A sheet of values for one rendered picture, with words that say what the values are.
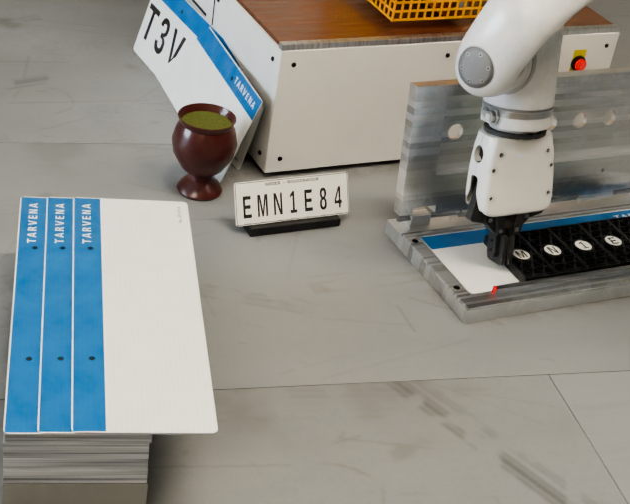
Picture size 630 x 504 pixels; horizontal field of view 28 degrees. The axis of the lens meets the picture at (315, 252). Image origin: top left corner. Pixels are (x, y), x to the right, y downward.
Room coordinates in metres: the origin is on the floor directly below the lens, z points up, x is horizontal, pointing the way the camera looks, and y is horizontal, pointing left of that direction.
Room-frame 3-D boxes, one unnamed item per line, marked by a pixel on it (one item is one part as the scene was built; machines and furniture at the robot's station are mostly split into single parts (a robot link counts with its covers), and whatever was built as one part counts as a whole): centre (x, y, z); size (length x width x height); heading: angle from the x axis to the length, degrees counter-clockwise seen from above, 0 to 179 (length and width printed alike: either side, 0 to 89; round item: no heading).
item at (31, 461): (1.02, 0.23, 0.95); 0.40 x 0.13 x 0.09; 14
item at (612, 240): (1.43, -0.38, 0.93); 0.10 x 0.05 x 0.01; 30
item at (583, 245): (1.41, -0.34, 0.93); 0.10 x 0.05 x 0.01; 30
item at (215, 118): (1.43, 0.17, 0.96); 0.09 x 0.09 x 0.11
